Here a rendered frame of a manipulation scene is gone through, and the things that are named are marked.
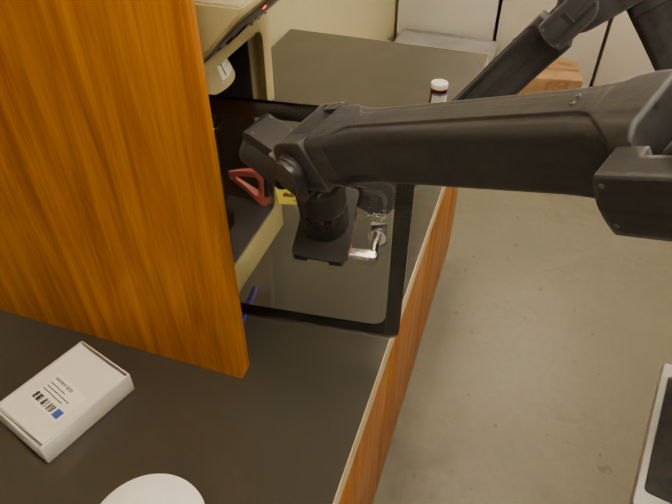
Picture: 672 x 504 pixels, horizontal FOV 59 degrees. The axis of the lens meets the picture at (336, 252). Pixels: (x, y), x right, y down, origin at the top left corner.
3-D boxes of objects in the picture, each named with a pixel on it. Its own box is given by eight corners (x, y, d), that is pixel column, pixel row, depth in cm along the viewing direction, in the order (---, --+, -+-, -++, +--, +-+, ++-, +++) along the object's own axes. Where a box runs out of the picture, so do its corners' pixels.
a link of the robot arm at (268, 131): (297, 175, 55) (356, 121, 58) (212, 113, 59) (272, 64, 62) (304, 237, 66) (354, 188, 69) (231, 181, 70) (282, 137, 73)
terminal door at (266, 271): (222, 307, 102) (183, 91, 76) (399, 336, 97) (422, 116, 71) (221, 311, 102) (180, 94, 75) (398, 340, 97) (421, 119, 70)
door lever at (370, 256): (320, 236, 86) (320, 222, 84) (385, 245, 84) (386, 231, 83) (311, 260, 82) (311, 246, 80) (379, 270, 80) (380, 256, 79)
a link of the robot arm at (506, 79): (611, 14, 69) (611, 3, 77) (577, -22, 68) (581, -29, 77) (374, 227, 94) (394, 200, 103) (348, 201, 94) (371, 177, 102)
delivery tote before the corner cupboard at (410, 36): (380, 105, 366) (383, 52, 345) (399, 77, 396) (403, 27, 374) (478, 122, 350) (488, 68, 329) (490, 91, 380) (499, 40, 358)
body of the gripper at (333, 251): (292, 260, 73) (283, 234, 67) (310, 188, 77) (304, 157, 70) (344, 268, 72) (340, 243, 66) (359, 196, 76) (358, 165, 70)
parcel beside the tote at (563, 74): (499, 120, 353) (508, 74, 334) (499, 95, 377) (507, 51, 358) (571, 127, 346) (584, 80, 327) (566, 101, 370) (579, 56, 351)
